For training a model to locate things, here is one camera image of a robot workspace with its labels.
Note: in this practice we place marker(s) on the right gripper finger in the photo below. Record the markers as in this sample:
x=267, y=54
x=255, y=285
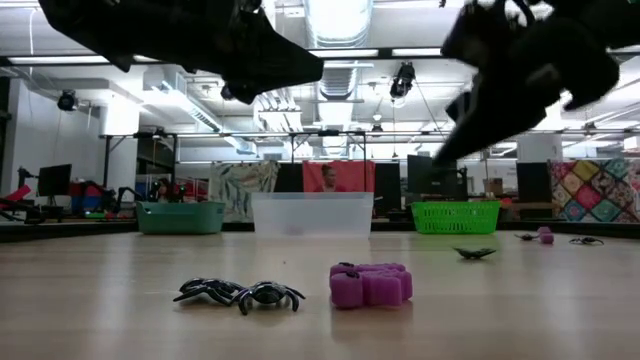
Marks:
x=480, y=135
x=590, y=85

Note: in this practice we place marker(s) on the green plastic basket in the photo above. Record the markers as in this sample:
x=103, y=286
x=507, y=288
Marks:
x=455, y=217

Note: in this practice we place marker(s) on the black monitor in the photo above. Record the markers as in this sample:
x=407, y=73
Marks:
x=425, y=180
x=55, y=180

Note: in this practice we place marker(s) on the cardboard box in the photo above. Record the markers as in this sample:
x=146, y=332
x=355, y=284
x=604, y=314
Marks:
x=495, y=186

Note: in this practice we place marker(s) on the black upright panel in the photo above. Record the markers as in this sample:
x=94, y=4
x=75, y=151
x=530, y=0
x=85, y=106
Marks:
x=387, y=185
x=289, y=177
x=533, y=182

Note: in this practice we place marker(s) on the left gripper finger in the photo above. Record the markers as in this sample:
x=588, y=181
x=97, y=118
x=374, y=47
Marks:
x=280, y=65

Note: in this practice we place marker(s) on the orange cloth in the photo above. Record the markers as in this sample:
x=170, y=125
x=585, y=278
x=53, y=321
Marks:
x=357, y=175

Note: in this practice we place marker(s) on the colourful patchwork quilt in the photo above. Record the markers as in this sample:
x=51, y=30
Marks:
x=595, y=190

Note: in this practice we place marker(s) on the purple foam decoration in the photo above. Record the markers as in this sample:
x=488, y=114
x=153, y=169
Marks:
x=546, y=236
x=380, y=267
x=370, y=292

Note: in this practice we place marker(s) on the black ceiling spotlight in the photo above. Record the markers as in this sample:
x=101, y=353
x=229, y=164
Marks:
x=66, y=101
x=402, y=80

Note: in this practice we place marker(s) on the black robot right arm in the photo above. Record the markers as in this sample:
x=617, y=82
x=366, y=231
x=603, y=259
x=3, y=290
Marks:
x=575, y=10

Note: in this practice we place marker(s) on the leaf print cloth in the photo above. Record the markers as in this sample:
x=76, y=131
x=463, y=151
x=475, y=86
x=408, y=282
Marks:
x=245, y=185

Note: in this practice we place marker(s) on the white ceiling duct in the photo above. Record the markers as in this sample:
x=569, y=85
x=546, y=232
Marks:
x=200, y=115

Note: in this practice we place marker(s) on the clear plastic bin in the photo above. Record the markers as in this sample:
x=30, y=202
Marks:
x=312, y=215

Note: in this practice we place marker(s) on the black metal stand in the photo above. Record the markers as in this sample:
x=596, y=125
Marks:
x=106, y=165

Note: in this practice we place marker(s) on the red box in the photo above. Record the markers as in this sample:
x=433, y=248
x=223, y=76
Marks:
x=80, y=190

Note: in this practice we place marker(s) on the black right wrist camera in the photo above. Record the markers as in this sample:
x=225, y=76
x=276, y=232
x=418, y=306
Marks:
x=470, y=35

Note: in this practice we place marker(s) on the black plastic spider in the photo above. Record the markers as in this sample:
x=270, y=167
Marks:
x=526, y=236
x=267, y=295
x=475, y=252
x=586, y=240
x=207, y=290

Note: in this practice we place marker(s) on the silver ventilation duct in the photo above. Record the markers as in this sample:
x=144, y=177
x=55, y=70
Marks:
x=339, y=100

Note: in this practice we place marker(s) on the person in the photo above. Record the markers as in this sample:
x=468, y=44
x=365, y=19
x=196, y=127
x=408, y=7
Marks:
x=328, y=179
x=163, y=189

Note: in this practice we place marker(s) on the teal plastic bin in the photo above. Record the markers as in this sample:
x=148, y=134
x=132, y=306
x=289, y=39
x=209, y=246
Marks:
x=180, y=217

